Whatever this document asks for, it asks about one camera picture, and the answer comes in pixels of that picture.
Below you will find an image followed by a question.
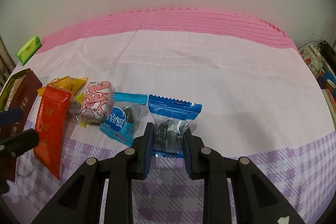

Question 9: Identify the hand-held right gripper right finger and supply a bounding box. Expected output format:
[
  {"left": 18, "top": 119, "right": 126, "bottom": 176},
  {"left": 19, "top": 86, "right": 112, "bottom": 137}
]
[{"left": 183, "top": 127, "right": 306, "bottom": 224}]

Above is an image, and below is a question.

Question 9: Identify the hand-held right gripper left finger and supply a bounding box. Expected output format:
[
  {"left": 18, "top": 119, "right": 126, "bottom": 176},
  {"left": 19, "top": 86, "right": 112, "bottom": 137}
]
[{"left": 31, "top": 122, "right": 155, "bottom": 224}]

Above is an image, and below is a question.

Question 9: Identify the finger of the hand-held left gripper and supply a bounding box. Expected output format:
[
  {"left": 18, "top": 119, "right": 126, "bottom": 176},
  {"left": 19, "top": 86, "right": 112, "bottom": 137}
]
[
  {"left": 0, "top": 129, "right": 40, "bottom": 159},
  {"left": 0, "top": 108, "right": 25, "bottom": 127}
]

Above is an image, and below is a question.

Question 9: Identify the gold tin box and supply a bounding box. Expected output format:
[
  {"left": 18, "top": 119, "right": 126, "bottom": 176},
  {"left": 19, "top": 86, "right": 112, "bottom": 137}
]
[{"left": 0, "top": 68, "right": 42, "bottom": 182}]

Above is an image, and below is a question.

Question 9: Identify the red snack packet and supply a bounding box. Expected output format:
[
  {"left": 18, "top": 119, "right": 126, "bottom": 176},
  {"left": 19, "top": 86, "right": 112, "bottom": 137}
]
[{"left": 34, "top": 84, "right": 72, "bottom": 180}]

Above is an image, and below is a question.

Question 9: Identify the dark blue clear snack packet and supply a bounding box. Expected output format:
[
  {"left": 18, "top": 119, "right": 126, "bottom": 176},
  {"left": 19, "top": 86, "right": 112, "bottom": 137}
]
[{"left": 148, "top": 94, "right": 203, "bottom": 159}]

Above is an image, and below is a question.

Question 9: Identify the light blue snack packet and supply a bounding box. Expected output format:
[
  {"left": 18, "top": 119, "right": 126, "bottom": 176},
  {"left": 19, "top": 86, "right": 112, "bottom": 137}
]
[{"left": 100, "top": 92, "right": 147, "bottom": 147}]

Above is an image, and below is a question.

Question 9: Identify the small clear yellow-edged packet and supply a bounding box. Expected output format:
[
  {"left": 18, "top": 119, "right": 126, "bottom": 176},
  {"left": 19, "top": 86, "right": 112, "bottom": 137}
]
[{"left": 66, "top": 94, "right": 88, "bottom": 128}]

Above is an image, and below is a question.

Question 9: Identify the yellow snack packet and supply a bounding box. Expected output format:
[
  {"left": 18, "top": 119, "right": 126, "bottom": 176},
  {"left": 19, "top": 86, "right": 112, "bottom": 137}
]
[{"left": 37, "top": 76, "right": 89, "bottom": 97}]

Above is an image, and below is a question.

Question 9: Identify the pink patterned candy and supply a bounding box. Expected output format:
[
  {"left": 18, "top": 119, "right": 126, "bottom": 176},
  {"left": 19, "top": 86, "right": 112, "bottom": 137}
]
[{"left": 79, "top": 81, "right": 115, "bottom": 126}]

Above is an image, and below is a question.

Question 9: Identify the green tissue pack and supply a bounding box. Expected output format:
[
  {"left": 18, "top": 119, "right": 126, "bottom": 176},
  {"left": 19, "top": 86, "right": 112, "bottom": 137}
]
[{"left": 16, "top": 35, "right": 42, "bottom": 66}]

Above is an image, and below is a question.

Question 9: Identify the pink and purple checked tablecloth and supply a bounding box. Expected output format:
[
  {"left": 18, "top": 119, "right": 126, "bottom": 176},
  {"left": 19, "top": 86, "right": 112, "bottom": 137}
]
[{"left": 0, "top": 7, "right": 336, "bottom": 224}]

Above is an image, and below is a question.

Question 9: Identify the floral white pot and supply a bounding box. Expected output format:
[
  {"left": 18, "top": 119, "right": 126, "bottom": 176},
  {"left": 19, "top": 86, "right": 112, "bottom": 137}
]
[{"left": 300, "top": 45, "right": 324, "bottom": 79}]

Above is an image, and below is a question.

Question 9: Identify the thin grey cable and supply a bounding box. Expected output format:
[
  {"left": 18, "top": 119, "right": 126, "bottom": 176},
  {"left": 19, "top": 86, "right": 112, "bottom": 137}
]
[{"left": 299, "top": 40, "right": 323, "bottom": 50}]

